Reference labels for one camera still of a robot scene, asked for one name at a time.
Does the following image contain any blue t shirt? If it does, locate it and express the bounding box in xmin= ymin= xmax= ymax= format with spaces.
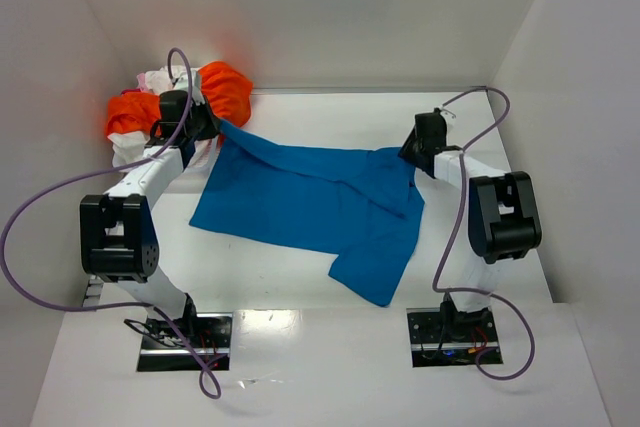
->
xmin=190 ymin=122 xmax=424 ymax=307

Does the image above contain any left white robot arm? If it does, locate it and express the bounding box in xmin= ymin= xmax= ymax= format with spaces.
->
xmin=79 ymin=89 xmax=220 ymax=336

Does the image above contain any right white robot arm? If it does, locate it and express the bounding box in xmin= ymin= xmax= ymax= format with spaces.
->
xmin=399 ymin=108 xmax=542 ymax=336

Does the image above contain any orange t shirt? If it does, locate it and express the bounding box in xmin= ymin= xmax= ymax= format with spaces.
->
xmin=104 ymin=60 xmax=254 ymax=140

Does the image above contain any white t shirt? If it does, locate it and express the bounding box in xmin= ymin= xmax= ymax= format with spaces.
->
xmin=105 ymin=62 xmax=230 ymax=167

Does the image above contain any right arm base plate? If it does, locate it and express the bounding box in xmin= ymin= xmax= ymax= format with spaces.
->
xmin=406 ymin=308 xmax=503 ymax=368

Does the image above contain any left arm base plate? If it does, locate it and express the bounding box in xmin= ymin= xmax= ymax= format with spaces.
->
xmin=124 ymin=313 xmax=233 ymax=373

